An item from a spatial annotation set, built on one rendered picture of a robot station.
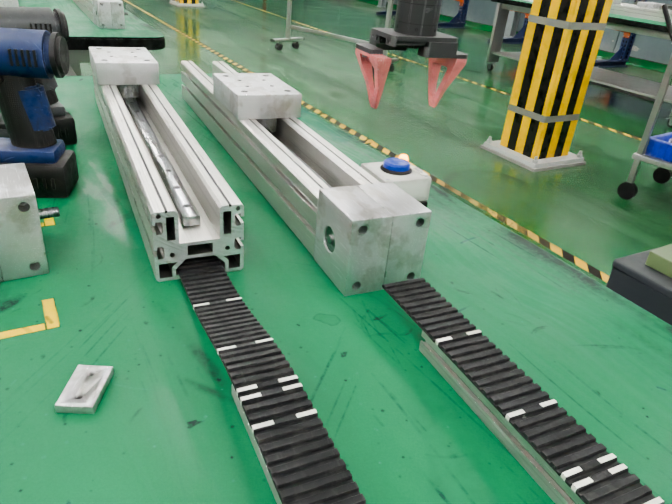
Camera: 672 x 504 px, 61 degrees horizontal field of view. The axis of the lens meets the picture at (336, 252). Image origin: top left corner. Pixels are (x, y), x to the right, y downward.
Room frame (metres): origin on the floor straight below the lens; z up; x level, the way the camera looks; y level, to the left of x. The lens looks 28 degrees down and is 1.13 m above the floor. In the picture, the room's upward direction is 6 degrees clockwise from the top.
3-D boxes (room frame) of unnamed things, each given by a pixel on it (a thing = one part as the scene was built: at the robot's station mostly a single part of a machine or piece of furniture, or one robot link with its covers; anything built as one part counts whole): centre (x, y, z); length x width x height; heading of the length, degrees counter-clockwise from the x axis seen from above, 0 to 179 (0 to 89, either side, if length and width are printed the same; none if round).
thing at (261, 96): (1.00, 0.17, 0.87); 0.16 x 0.11 x 0.07; 27
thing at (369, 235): (0.61, -0.05, 0.83); 0.12 x 0.09 x 0.10; 117
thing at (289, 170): (1.00, 0.17, 0.82); 0.80 x 0.10 x 0.09; 27
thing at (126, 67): (1.13, 0.45, 0.87); 0.16 x 0.11 x 0.07; 27
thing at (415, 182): (0.80, -0.07, 0.81); 0.10 x 0.08 x 0.06; 117
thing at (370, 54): (0.79, -0.04, 0.98); 0.07 x 0.07 x 0.09; 27
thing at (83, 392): (0.35, 0.20, 0.78); 0.05 x 0.03 x 0.01; 4
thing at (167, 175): (0.91, 0.34, 0.82); 0.80 x 0.10 x 0.09; 27
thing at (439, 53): (0.82, -0.11, 0.98); 0.07 x 0.07 x 0.09; 27
